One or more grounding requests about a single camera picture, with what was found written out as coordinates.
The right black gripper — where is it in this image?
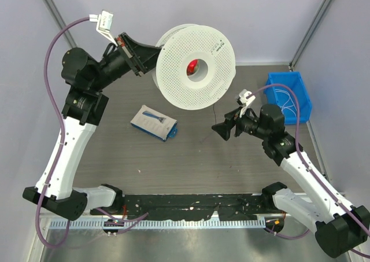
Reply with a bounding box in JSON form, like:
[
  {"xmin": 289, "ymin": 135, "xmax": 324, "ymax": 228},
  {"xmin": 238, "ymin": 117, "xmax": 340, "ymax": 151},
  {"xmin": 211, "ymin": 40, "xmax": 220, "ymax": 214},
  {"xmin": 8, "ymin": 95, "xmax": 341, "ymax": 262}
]
[{"xmin": 212, "ymin": 104, "xmax": 270, "ymax": 141}]

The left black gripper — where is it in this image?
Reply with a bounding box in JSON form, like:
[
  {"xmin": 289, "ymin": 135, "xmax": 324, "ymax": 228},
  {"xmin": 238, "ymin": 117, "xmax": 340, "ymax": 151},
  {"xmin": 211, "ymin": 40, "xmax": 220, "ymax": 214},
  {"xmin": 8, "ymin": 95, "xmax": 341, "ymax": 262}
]
[{"xmin": 90, "ymin": 32, "xmax": 171, "ymax": 93}]

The thin dark purple cable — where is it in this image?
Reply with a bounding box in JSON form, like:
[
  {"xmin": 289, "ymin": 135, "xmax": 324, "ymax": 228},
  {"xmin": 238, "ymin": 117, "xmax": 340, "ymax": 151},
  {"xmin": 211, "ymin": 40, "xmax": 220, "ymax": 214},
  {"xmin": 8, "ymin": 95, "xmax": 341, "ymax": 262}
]
[{"xmin": 199, "ymin": 104, "xmax": 219, "ymax": 143}]

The white perforated filament spool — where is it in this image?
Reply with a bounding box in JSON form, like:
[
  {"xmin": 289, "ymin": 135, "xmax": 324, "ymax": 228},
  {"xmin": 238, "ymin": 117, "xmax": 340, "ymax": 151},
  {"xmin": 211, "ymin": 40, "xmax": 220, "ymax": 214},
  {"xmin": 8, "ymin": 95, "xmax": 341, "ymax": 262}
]
[{"xmin": 151, "ymin": 24, "xmax": 236, "ymax": 110}]

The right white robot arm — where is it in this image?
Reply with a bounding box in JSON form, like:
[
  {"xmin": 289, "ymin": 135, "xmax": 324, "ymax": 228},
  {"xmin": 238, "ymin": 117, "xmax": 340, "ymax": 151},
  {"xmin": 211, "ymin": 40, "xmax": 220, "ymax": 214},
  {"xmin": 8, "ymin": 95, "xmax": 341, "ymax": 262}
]
[{"xmin": 212, "ymin": 104, "xmax": 369, "ymax": 258}]

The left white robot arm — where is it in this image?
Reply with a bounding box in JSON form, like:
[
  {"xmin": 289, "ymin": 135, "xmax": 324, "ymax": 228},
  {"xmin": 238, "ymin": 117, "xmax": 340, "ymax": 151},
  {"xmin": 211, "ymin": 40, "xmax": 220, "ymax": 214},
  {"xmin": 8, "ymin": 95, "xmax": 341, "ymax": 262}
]
[{"xmin": 23, "ymin": 32, "xmax": 161, "ymax": 221}]

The red pomegranate fruit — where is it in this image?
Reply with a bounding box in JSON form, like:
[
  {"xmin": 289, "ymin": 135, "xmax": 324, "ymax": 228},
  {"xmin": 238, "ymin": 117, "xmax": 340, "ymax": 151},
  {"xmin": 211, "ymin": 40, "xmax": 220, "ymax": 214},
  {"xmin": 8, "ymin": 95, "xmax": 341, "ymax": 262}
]
[{"xmin": 187, "ymin": 60, "xmax": 199, "ymax": 76}]

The blue plastic storage bin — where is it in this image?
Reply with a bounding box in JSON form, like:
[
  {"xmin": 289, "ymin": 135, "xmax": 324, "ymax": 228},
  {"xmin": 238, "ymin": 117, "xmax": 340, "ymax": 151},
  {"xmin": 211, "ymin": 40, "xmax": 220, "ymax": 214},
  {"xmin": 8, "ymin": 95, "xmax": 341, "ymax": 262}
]
[{"xmin": 264, "ymin": 72, "xmax": 312, "ymax": 125}]

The blue razor package box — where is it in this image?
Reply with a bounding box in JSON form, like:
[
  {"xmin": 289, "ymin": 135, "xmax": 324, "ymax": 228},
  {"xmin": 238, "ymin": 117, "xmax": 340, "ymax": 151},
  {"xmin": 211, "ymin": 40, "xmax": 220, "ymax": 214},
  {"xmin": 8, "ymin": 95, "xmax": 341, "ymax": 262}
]
[{"xmin": 130, "ymin": 105, "xmax": 177, "ymax": 142}]

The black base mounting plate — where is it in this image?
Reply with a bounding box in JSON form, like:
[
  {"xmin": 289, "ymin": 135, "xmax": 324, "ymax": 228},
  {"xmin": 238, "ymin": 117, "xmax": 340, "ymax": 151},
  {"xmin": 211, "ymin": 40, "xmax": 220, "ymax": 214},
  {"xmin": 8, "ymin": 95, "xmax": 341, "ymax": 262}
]
[{"xmin": 90, "ymin": 193, "xmax": 297, "ymax": 222}]

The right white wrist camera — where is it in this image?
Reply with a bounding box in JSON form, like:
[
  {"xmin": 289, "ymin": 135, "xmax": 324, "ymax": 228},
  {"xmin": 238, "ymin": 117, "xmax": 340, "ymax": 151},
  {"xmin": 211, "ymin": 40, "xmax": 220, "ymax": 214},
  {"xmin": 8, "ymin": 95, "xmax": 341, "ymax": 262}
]
[{"xmin": 235, "ymin": 89, "xmax": 256, "ymax": 118}]

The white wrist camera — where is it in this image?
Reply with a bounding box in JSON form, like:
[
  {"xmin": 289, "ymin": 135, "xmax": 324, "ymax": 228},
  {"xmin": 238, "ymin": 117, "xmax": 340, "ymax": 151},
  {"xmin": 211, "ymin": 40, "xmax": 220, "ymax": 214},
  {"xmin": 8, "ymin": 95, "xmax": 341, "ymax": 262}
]
[
  {"xmin": 235, "ymin": 89, "xmax": 256, "ymax": 118},
  {"xmin": 89, "ymin": 10, "xmax": 117, "ymax": 46}
]

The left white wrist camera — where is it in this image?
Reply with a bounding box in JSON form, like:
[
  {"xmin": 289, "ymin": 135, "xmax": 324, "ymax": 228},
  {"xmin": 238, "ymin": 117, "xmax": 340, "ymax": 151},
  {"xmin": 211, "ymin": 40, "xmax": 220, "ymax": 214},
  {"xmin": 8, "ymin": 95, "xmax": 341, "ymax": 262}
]
[{"xmin": 89, "ymin": 10, "xmax": 117, "ymax": 46}]

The white cable in bin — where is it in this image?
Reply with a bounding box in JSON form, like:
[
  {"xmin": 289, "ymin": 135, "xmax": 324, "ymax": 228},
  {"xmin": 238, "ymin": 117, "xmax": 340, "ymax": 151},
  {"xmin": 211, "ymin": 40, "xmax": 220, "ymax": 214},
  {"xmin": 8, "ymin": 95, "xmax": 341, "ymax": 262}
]
[{"xmin": 274, "ymin": 88, "xmax": 298, "ymax": 112}]

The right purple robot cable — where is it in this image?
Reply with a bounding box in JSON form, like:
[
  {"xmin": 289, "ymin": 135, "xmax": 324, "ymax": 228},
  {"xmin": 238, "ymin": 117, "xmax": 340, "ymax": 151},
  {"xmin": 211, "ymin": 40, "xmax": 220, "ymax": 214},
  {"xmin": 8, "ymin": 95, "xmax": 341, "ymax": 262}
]
[{"xmin": 245, "ymin": 84, "xmax": 370, "ymax": 257}]

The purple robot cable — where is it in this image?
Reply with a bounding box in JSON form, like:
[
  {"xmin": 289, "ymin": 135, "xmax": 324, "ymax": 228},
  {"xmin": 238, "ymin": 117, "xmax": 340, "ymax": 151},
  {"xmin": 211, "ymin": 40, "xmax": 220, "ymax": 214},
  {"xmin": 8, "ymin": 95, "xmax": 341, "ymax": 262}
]
[
  {"xmin": 245, "ymin": 84, "xmax": 370, "ymax": 257},
  {"xmin": 35, "ymin": 16, "xmax": 151, "ymax": 249}
]

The white slotted cable duct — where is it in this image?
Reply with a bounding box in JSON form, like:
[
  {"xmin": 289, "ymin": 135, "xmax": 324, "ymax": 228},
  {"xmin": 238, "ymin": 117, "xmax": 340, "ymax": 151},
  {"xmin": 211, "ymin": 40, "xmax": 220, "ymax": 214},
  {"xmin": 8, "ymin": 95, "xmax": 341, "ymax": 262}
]
[{"xmin": 69, "ymin": 217, "xmax": 265, "ymax": 230}]

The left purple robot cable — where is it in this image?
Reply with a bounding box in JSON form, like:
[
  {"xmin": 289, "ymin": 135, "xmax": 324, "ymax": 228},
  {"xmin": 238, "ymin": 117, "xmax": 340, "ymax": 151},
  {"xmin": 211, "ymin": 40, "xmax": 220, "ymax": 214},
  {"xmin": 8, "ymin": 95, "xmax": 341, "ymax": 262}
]
[{"xmin": 35, "ymin": 16, "xmax": 151, "ymax": 249}]

